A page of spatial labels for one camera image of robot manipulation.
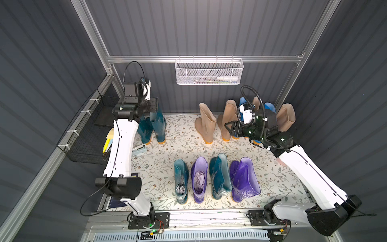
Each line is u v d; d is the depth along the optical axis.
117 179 0.41
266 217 0.69
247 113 0.62
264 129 0.51
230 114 0.90
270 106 0.89
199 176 0.69
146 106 0.60
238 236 0.73
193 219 0.75
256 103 0.96
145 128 0.91
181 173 0.63
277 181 0.87
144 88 0.56
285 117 0.84
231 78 0.87
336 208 0.38
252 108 0.60
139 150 0.98
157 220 0.72
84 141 0.70
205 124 0.84
